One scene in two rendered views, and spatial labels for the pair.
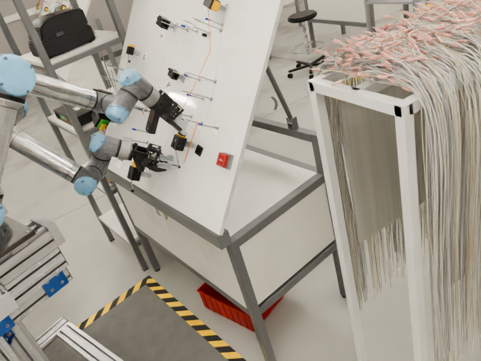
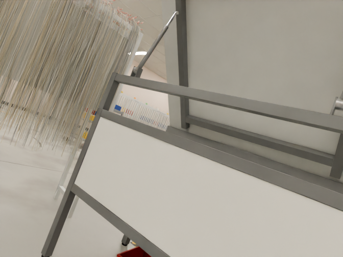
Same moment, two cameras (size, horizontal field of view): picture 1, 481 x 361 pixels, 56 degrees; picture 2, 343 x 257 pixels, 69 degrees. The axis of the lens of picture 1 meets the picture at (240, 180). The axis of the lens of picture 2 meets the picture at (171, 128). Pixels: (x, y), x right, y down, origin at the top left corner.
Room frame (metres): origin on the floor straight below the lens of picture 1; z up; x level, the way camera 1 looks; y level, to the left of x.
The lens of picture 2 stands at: (3.10, -0.48, 0.77)
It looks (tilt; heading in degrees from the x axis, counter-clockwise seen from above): 3 degrees up; 160
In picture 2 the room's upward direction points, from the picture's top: 21 degrees clockwise
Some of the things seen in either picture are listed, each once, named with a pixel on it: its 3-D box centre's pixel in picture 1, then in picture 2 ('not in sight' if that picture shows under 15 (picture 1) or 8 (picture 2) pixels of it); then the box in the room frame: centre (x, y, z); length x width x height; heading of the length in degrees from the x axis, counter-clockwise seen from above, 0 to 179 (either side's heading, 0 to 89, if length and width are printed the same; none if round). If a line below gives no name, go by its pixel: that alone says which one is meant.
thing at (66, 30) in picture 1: (57, 31); not in sight; (2.71, 0.74, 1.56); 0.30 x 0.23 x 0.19; 123
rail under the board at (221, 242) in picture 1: (152, 196); (245, 157); (1.92, 0.43, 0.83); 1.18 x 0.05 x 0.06; 32
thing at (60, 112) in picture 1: (89, 107); not in sight; (2.74, 0.76, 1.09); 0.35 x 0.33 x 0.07; 32
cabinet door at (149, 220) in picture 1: (145, 213); not in sight; (2.17, 0.56, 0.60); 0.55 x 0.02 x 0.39; 32
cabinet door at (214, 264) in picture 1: (200, 251); not in sight; (1.70, 0.27, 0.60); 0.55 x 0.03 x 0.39; 32
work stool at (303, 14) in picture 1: (304, 44); not in sight; (5.27, -1.17, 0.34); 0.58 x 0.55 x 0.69; 3
